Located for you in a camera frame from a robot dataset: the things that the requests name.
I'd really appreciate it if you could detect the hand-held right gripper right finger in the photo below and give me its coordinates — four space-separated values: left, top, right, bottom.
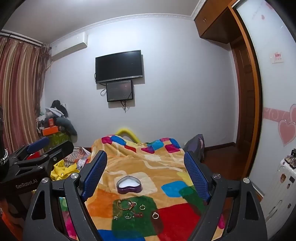
184 151 267 241

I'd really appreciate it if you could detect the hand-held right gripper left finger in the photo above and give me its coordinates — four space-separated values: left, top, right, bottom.
23 151 108 241

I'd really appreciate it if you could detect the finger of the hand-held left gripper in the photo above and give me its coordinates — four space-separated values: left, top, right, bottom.
13 140 74 172
9 137 51 163

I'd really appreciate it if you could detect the purple heart-shaped jewelry box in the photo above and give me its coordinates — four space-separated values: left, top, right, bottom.
116 176 142 194

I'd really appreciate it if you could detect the gold bracelet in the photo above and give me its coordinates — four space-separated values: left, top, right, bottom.
117 199 137 210

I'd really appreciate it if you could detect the green printed box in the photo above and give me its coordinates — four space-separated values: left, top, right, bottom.
40 131 70 149

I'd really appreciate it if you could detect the orange box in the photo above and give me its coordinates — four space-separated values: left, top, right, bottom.
42 126 60 136

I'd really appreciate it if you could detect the yellow cartoon cloth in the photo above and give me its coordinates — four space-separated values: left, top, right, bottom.
50 160 80 181

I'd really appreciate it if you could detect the striped cloth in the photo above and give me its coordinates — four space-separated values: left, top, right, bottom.
63 146 93 171

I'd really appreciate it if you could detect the dark grey backpack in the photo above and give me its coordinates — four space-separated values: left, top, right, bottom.
184 134 205 163

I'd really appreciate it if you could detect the pile of clothes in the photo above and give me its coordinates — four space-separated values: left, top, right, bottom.
36 100 78 137

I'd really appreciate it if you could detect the colourful patchwork blanket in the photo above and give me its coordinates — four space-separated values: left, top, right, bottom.
59 136 228 241

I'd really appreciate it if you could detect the striped red curtain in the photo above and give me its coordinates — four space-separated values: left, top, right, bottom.
0 35 51 153

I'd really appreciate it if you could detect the yellow foam tube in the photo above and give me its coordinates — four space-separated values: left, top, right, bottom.
116 127 141 143

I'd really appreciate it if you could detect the white suitcase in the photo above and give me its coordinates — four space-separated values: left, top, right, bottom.
264 159 296 223

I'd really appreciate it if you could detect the small black monitor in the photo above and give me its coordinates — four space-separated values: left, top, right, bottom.
106 80 134 103

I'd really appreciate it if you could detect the brown wooden door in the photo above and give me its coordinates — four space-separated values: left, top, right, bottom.
231 44 252 149

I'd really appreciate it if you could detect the white air conditioner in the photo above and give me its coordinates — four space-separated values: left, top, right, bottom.
50 32 89 58

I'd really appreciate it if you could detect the white sliding wardrobe door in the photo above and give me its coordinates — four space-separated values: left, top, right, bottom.
232 0 296 201

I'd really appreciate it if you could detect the white paper note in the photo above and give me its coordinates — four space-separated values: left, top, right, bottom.
270 52 284 64

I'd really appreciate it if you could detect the wooden overhead cabinet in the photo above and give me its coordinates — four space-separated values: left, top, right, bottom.
194 0 240 45

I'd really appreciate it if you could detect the black wall television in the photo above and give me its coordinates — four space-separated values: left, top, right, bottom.
95 50 144 84

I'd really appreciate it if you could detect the curtain rail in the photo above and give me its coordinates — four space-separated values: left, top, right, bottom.
0 29 50 47

